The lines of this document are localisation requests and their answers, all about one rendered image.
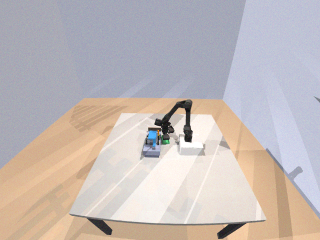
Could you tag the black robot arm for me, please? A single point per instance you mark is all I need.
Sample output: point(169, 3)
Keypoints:
point(187, 104)

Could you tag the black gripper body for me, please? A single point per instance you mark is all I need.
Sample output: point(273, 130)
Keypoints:
point(165, 131)

